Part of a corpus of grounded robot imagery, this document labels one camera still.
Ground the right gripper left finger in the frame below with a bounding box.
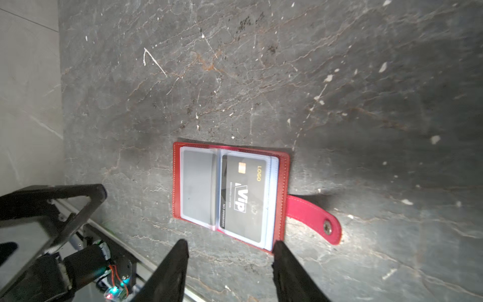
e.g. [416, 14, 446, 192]
[132, 239, 189, 302]

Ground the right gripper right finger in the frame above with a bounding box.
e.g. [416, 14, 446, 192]
[272, 240, 330, 302]

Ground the red leather card holder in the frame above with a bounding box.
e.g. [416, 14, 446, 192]
[172, 142, 342, 252]

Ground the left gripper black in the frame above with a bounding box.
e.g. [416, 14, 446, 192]
[0, 184, 108, 302]

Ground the black VIP credit card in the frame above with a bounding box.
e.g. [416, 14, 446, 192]
[220, 152, 270, 247]

